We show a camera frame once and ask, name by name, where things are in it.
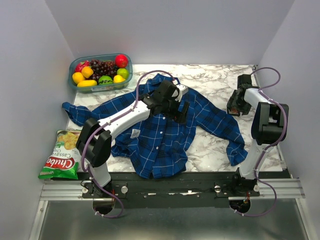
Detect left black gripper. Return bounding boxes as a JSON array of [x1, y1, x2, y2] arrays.
[[160, 96, 190, 125]]

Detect blue plaid shirt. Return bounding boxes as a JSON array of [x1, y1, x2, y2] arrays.
[[61, 73, 251, 180]]

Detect brooch box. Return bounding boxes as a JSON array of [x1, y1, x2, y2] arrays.
[[226, 90, 241, 117]]

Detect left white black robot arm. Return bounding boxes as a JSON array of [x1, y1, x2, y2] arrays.
[[76, 80, 190, 198]]

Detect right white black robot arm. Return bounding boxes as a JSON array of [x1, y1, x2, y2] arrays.
[[226, 74, 289, 196]]

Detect green lime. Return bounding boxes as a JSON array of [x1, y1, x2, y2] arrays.
[[117, 68, 130, 80]]

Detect yellow lemon right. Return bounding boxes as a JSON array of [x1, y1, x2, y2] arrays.
[[113, 75, 126, 84]]

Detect yellow lemon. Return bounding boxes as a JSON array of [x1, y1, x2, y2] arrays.
[[72, 72, 86, 85], [113, 75, 126, 84]]

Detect red apple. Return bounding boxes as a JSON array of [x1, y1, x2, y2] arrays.
[[114, 54, 129, 68]]

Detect clear teal fruit container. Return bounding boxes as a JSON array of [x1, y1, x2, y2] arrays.
[[68, 53, 133, 94]]

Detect purple grape bunch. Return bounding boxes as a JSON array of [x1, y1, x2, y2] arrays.
[[89, 59, 119, 81]]

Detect yellow mango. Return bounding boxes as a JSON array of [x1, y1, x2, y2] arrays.
[[77, 79, 97, 88]]

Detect orange fruit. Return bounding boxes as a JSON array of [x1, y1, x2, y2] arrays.
[[81, 66, 94, 79]]

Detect yellow lemon left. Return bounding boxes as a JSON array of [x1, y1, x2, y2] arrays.
[[72, 72, 86, 85]]

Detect pink dragon fruit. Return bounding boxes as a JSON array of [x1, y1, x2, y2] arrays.
[[74, 60, 90, 73]]

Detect green red snack bag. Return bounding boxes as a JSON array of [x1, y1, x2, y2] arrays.
[[38, 130, 81, 180]]

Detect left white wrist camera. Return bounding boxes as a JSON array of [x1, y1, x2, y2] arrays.
[[172, 80, 188, 102]]

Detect purple cable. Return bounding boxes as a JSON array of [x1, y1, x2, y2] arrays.
[[232, 178, 278, 218], [81, 69, 176, 219], [249, 66, 288, 181]]

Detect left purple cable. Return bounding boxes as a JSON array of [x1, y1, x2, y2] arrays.
[[81, 69, 176, 219]]

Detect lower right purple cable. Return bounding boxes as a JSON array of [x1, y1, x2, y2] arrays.
[[232, 178, 278, 218]]

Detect black front mounting rail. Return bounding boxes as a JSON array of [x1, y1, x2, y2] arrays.
[[80, 172, 260, 209]]

